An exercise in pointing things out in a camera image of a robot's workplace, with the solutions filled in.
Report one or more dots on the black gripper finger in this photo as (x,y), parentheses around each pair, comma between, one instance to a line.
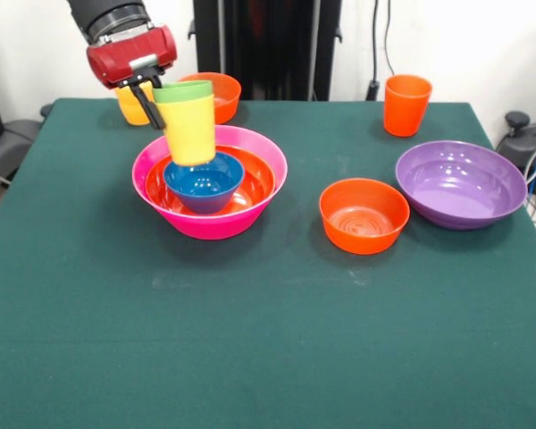
(156,82)
(148,107)

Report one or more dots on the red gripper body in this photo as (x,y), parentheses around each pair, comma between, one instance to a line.
(129,60)

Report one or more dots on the green plastic cup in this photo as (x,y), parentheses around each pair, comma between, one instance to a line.
(183,91)

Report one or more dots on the small orange plastic bowl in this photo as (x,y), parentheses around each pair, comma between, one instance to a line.
(362,241)
(228,98)

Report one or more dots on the blue plastic bowl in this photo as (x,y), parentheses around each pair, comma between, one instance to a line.
(205,187)

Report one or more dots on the large pink plastic bowl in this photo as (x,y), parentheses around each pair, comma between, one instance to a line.
(205,228)

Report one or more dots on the large orange plastic bowl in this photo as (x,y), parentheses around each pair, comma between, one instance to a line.
(261,179)

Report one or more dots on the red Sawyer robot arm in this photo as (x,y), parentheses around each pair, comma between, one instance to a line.
(109,18)

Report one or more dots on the light orange plastic cup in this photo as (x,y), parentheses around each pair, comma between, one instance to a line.
(136,115)

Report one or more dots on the black stand base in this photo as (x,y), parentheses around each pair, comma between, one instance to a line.
(13,143)
(516,147)

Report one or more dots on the dark green tablecloth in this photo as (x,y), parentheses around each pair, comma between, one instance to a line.
(268,348)

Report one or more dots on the purple plastic bowl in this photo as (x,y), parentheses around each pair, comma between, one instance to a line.
(460,196)

